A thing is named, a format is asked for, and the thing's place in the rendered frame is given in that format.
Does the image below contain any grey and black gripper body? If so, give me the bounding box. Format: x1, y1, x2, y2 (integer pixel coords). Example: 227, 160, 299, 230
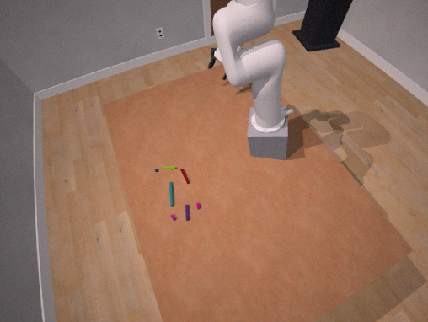
214, 46, 243, 62

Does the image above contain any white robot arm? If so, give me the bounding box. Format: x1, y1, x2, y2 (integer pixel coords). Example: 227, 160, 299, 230
213, 0, 293, 133

